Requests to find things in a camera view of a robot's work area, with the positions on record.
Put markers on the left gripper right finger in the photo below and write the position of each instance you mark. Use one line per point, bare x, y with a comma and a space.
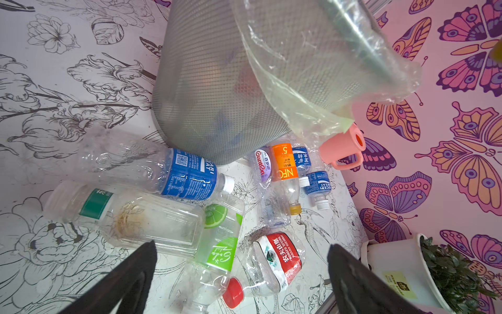
358, 290

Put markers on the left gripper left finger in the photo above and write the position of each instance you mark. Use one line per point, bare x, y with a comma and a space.
125, 288

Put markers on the clear green cap bottle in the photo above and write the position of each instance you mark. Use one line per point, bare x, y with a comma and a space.
128, 217

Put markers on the blue label bottle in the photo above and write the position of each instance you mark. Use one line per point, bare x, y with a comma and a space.
303, 164
319, 187
115, 157

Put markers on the grey mesh waste bin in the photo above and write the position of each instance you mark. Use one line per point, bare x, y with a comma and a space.
237, 75

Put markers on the potted green plant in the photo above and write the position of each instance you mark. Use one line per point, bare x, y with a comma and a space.
461, 276

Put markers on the red white label bottle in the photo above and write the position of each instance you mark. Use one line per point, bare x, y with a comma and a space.
267, 268

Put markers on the purple label clear bottle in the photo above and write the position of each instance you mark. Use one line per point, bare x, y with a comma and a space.
274, 207

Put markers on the lime green label bottle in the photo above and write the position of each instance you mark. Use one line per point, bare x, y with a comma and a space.
206, 277

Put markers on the pink plastic watering can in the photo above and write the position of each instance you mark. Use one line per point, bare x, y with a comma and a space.
344, 145

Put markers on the orange label bottle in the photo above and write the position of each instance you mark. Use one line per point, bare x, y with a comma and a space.
286, 174

